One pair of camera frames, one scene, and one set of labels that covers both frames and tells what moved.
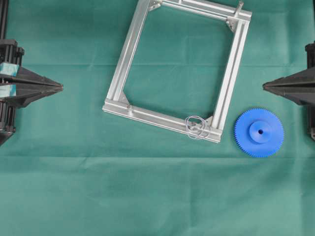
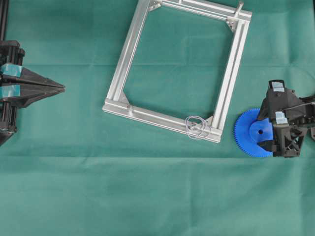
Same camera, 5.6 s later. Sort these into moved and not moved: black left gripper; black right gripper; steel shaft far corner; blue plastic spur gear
Moved: black right gripper
Not moved: steel shaft far corner; blue plastic spur gear; black left gripper
